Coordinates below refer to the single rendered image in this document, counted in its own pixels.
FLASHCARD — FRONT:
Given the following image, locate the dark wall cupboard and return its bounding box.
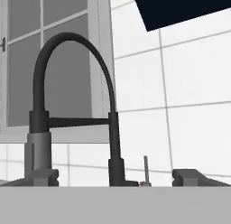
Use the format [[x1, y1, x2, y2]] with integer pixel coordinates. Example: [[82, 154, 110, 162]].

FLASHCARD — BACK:
[[131, 0, 231, 33]]

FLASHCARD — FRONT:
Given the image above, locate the thin grey tap lever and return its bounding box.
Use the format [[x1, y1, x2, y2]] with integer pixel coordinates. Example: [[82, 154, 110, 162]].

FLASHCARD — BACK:
[[139, 155, 152, 188]]

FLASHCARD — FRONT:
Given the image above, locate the black arched sink tap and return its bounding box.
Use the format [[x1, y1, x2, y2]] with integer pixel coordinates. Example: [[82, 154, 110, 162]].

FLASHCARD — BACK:
[[24, 32, 139, 188]]

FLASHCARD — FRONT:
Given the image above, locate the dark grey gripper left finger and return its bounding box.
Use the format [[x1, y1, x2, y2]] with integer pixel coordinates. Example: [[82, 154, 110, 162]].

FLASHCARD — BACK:
[[0, 168, 60, 188]]

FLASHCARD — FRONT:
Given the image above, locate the grey framed window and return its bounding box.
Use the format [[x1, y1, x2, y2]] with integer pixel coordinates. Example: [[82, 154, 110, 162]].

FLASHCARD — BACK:
[[0, 0, 116, 145]]

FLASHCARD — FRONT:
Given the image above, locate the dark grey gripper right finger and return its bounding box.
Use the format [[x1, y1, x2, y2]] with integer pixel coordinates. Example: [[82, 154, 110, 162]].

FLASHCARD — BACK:
[[171, 168, 231, 188]]

